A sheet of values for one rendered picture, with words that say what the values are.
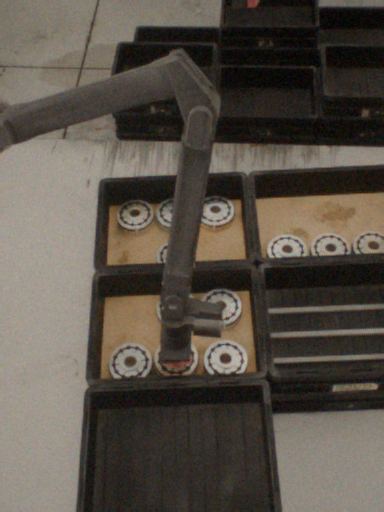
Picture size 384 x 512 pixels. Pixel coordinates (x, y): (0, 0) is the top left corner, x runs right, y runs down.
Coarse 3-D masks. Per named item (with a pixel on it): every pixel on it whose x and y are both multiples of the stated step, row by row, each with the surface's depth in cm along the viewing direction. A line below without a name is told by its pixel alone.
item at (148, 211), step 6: (126, 204) 179; (132, 204) 179; (138, 204) 179; (144, 204) 179; (120, 210) 178; (126, 210) 178; (144, 210) 178; (150, 210) 178; (120, 216) 177; (144, 216) 177; (150, 216) 177; (120, 222) 176; (126, 222) 176; (132, 222) 176; (138, 222) 175; (144, 222) 176; (132, 228) 174; (138, 228) 175
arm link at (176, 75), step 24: (144, 72) 106; (168, 72) 104; (192, 72) 106; (48, 96) 112; (72, 96) 109; (96, 96) 108; (120, 96) 108; (144, 96) 108; (168, 96) 106; (192, 96) 106; (216, 96) 111; (0, 120) 111; (24, 120) 111; (48, 120) 111; (72, 120) 111; (216, 120) 107; (0, 144) 112
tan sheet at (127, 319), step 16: (112, 304) 165; (128, 304) 165; (144, 304) 165; (112, 320) 162; (128, 320) 162; (144, 320) 162; (240, 320) 161; (112, 336) 160; (128, 336) 160; (144, 336) 159; (160, 336) 159; (192, 336) 159; (224, 336) 159; (240, 336) 158; (112, 352) 157; (256, 368) 153
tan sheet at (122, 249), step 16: (112, 208) 183; (240, 208) 181; (112, 224) 179; (240, 224) 178; (112, 240) 176; (128, 240) 176; (144, 240) 176; (160, 240) 176; (208, 240) 175; (224, 240) 175; (240, 240) 175; (112, 256) 173; (128, 256) 173; (144, 256) 173; (208, 256) 172; (224, 256) 172; (240, 256) 172
